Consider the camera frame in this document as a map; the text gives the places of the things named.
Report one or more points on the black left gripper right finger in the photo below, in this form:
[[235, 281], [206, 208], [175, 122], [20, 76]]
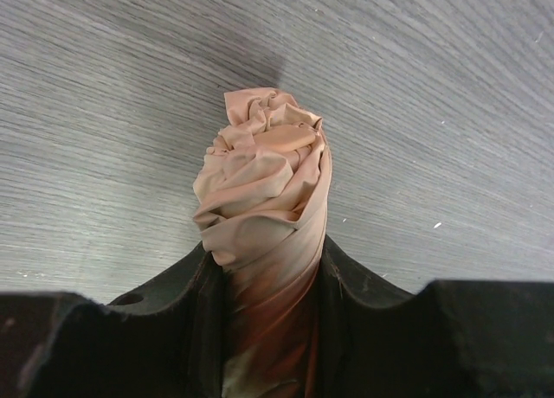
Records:
[[454, 338]]

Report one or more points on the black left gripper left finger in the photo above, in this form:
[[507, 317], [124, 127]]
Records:
[[161, 339]]

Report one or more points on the beige and black umbrella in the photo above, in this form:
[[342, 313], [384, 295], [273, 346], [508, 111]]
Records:
[[262, 215]]

